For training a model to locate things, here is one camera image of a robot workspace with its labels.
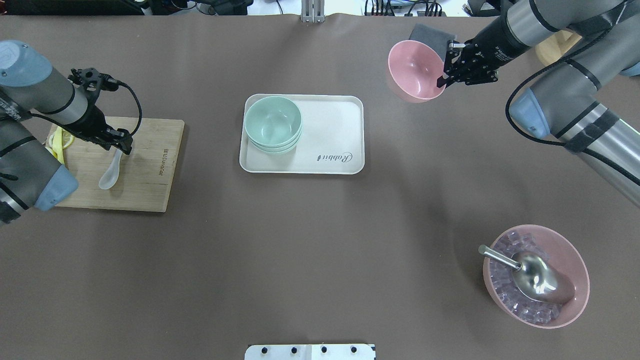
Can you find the white ceramic spoon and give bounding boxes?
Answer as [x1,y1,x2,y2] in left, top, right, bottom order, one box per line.
[98,148,123,191]

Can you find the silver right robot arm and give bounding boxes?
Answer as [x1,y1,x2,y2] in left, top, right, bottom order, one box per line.
[437,0,640,205]

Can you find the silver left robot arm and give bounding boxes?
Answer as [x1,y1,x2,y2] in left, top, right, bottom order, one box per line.
[0,39,135,226]

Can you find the large pink ice bowl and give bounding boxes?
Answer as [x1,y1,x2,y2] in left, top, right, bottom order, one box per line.
[478,224,590,330]

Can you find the wooden cutting board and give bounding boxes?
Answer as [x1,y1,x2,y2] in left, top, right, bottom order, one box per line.
[59,118,185,213]

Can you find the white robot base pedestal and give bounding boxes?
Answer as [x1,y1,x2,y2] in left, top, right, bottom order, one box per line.
[244,342,377,360]

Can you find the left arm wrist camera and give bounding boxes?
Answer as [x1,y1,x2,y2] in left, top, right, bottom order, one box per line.
[67,67,121,101]

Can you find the mint green bowl stack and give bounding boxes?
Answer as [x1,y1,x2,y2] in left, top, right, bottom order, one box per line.
[243,95,304,154]

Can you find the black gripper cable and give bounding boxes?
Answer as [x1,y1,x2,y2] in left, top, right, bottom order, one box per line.
[102,80,143,138]

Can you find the wooden mug tree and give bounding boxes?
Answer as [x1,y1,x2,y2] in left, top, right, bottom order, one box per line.
[534,29,582,66]

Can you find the folded grey cloth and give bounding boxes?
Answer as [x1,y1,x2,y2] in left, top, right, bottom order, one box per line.
[408,23,457,61]

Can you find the small pink bowl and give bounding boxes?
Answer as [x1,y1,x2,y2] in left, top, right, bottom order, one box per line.
[386,39,445,104]

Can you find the metal ice scoop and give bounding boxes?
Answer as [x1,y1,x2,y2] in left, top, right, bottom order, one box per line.
[478,244,576,305]

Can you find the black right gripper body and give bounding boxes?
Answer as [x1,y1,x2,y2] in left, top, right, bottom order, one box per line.
[444,40,501,85]

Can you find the lemon slice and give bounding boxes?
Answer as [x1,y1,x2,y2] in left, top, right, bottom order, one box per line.
[46,130,75,150]

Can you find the aluminium frame post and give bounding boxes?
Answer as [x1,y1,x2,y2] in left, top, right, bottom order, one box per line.
[301,0,326,24]

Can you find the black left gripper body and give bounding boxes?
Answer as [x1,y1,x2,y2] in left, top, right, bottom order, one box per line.
[74,107,119,150]

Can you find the cream rabbit tray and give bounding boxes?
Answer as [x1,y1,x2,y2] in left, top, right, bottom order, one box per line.
[238,94,365,175]

